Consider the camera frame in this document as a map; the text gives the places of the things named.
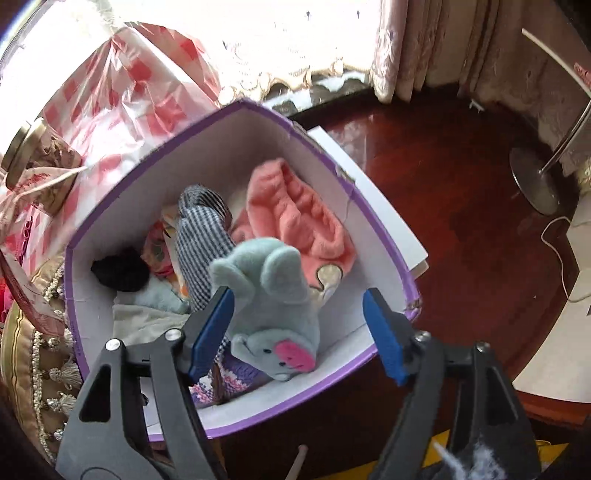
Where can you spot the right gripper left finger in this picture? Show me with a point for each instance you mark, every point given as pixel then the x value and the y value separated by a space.
pixel 106 435

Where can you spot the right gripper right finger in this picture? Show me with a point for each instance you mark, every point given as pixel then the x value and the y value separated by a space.
pixel 491 437

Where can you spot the purple pink striped sock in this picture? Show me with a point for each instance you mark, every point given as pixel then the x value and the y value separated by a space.
pixel 228 379

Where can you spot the black sock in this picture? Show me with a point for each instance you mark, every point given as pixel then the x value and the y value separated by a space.
pixel 125 271

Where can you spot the light blue plush elephant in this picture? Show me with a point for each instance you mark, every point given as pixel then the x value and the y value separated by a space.
pixel 275 326

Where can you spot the grey checkered sock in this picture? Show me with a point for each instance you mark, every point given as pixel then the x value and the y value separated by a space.
pixel 201 237

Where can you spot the coral pink fuzzy cloth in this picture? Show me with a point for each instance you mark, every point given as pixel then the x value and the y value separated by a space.
pixel 281 205

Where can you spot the pink floral cloth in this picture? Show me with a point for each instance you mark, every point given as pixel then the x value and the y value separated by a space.
pixel 160 254

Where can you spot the red white patterned silk scarf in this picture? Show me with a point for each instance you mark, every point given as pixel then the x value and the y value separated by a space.
pixel 29 189

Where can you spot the beige cloth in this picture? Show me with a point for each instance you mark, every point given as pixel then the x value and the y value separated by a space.
pixel 133 324

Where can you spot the striped green gold sofa cushion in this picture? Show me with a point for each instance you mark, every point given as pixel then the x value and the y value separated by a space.
pixel 42 378

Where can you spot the floor lamp metal base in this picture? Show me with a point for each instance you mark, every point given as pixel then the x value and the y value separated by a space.
pixel 531 175

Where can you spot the red white checkered tablecloth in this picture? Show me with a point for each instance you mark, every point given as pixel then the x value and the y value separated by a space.
pixel 141 87

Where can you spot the pink patterned drape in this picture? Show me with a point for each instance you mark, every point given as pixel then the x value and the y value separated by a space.
pixel 479 46

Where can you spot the sheer embroidered lace curtain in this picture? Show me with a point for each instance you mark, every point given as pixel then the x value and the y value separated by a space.
pixel 254 45

